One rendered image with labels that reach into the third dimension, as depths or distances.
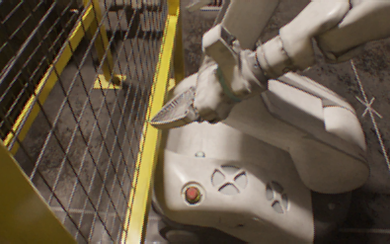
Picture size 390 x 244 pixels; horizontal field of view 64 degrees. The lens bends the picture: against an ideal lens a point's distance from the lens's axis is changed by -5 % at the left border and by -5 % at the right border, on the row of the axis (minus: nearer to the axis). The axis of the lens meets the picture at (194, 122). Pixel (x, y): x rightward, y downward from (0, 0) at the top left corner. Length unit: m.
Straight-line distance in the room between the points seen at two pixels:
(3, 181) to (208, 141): 0.80
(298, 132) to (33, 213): 0.67
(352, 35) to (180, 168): 0.56
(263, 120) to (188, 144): 0.29
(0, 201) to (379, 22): 0.44
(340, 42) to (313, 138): 0.40
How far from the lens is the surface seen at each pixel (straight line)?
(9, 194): 0.26
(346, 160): 0.92
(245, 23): 0.69
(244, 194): 0.83
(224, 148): 0.99
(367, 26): 0.47
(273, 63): 0.50
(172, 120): 0.59
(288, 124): 0.82
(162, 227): 1.04
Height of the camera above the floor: 1.08
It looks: 48 degrees down
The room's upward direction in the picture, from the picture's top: 2 degrees counter-clockwise
